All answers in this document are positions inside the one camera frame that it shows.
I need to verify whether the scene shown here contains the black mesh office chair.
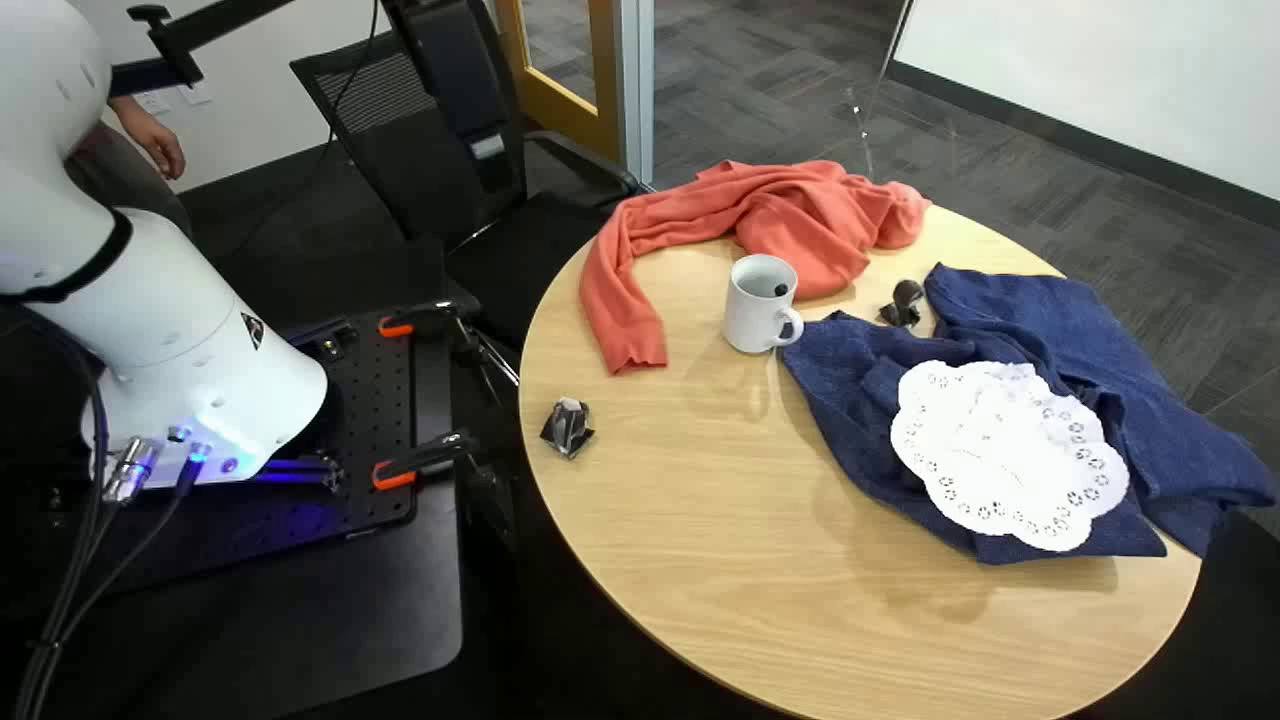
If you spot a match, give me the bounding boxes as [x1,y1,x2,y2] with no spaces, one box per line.
[287,0,647,335]

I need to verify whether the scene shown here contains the black binder clip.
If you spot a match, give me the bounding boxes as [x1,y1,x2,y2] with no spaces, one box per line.
[535,396,598,460]

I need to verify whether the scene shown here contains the white paper doily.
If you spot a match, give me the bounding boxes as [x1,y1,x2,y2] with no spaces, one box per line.
[886,358,1133,556]

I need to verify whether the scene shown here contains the black robot cart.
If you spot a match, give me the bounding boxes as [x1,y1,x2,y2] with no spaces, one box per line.
[0,297,472,720]

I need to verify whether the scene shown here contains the person's bare hand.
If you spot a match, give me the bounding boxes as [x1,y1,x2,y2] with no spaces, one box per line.
[106,94,193,186]

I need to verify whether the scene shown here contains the dark blue cloth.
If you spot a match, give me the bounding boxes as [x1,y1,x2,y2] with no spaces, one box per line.
[775,261,1280,568]

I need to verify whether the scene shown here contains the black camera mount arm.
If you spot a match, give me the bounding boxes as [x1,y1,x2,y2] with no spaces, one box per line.
[106,0,297,101]

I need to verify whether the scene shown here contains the white ceramic mug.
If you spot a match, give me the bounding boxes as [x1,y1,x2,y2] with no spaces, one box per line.
[719,251,809,358]

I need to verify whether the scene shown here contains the orange cloth garment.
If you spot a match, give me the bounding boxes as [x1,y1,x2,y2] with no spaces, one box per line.
[574,155,933,380]

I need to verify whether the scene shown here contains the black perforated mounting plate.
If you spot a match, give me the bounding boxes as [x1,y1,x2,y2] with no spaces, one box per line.
[75,314,427,596]

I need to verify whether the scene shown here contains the wooden door frame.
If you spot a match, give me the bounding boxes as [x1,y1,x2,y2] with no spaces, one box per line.
[490,0,627,167]

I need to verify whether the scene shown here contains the orange black bar clamp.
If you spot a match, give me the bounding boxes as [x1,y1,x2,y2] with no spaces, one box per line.
[367,429,472,498]
[377,297,483,343]

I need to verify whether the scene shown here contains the grey robot base cables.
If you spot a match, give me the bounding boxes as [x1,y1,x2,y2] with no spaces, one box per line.
[10,436,206,720]

